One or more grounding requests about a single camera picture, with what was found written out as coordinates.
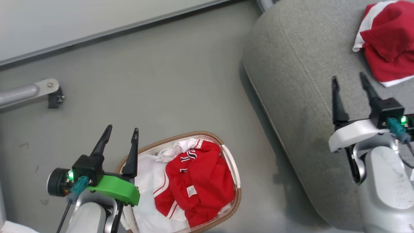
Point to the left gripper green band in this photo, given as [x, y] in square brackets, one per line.
[113, 189]

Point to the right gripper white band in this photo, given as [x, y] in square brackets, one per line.
[354, 132]

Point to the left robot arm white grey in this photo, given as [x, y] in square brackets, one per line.
[87, 216]

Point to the woven laundry basket white lining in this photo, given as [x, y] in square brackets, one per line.
[233, 174]

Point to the white jersey red stripes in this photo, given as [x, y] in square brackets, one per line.
[150, 181]

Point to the grey fabric sofa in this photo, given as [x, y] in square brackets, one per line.
[300, 97]

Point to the red white shirt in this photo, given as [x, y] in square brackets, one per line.
[391, 42]

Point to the red jersey with label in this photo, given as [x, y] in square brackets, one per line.
[202, 181]

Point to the grey metal sofa leg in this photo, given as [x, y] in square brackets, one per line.
[266, 4]

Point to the right wrist camera green board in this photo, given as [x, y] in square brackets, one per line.
[408, 122]

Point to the black round left wrist camera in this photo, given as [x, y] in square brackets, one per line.
[57, 182]

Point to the black clamp bracket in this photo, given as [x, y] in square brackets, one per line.
[55, 98]

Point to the silver metal frame leg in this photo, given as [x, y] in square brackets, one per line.
[22, 92]

